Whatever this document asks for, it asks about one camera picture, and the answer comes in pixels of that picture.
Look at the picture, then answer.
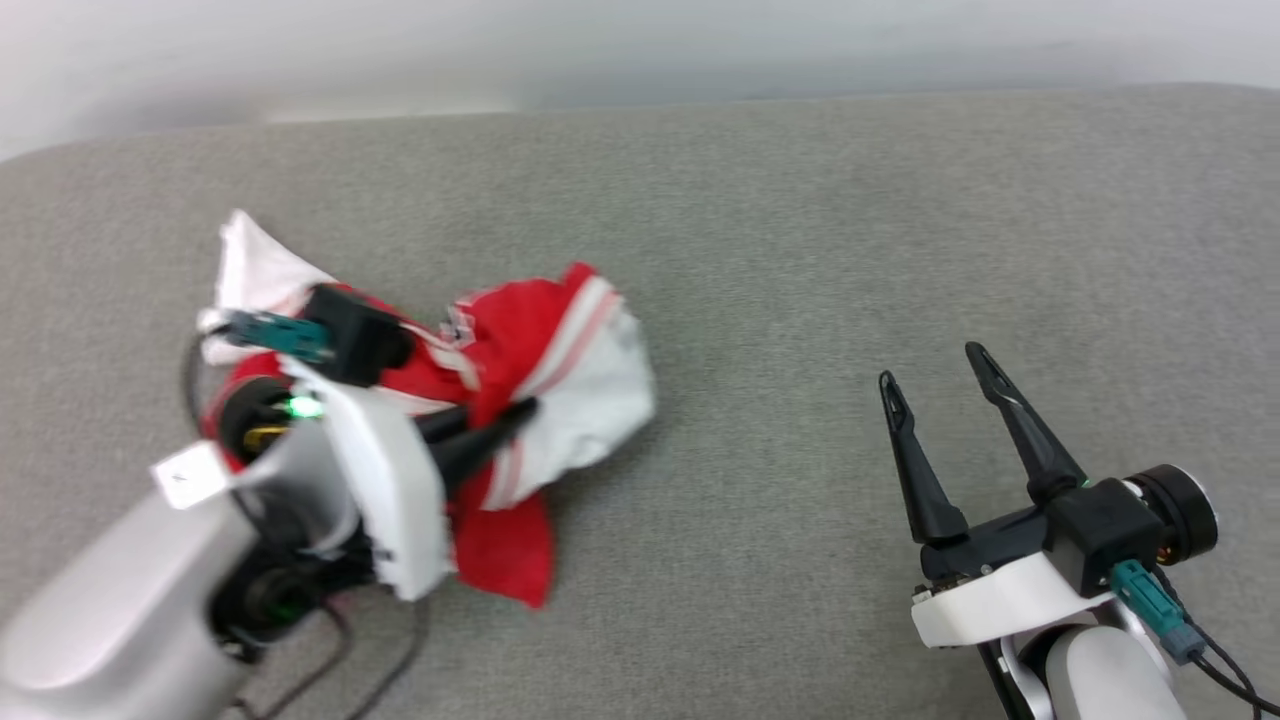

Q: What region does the black left camera cable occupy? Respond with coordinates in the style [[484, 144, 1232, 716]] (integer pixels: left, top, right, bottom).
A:
[[180, 318, 233, 441]]

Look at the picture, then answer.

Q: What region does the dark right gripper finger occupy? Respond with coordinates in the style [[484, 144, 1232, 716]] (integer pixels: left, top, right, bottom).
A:
[[963, 341, 1089, 506], [878, 369, 971, 547]]

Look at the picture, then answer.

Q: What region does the black right gripper motor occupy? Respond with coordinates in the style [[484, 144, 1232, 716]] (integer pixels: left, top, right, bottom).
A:
[[1125, 464, 1220, 564]]

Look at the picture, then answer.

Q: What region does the black left gripper motor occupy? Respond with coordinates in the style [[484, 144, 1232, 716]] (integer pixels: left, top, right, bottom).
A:
[[215, 375, 306, 463]]

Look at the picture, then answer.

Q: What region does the red and white shirt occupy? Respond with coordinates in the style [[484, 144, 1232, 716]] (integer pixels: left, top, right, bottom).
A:
[[197, 208, 658, 611]]

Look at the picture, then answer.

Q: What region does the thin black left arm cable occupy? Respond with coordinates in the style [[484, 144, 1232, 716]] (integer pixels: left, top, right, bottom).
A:
[[235, 592, 433, 720]]

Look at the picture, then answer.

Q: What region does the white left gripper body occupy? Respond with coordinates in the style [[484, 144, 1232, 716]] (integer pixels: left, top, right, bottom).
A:
[[283, 358, 458, 604]]

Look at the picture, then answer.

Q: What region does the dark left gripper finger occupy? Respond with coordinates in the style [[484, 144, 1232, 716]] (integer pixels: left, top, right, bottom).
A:
[[430, 397, 542, 495], [413, 403, 474, 447]]

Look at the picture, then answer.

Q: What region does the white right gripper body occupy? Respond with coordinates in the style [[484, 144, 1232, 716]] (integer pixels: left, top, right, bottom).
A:
[[908, 503, 1116, 651]]

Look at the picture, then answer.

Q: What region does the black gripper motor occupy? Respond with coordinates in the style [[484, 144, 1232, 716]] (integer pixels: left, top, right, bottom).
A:
[[215, 375, 306, 463], [1125, 464, 1220, 564]]

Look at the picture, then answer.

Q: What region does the teal right camera connector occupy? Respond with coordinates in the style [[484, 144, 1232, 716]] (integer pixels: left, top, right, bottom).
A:
[[1110, 558, 1208, 666]]

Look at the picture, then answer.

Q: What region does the teal left camera connector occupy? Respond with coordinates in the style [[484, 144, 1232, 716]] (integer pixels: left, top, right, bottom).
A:
[[222, 309, 338, 363]]

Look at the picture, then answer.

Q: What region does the black camera cable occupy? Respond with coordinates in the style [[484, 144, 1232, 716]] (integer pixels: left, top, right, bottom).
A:
[[180, 318, 233, 441], [1150, 565, 1280, 716]]

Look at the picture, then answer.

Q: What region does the teal camera connector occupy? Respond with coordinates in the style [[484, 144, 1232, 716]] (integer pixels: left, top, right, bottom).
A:
[[1110, 558, 1208, 666], [222, 309, 338, 363]]

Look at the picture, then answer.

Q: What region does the black right camera cable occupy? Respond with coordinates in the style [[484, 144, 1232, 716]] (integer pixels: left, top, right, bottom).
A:
[[1150, 565, 1280, 716]]

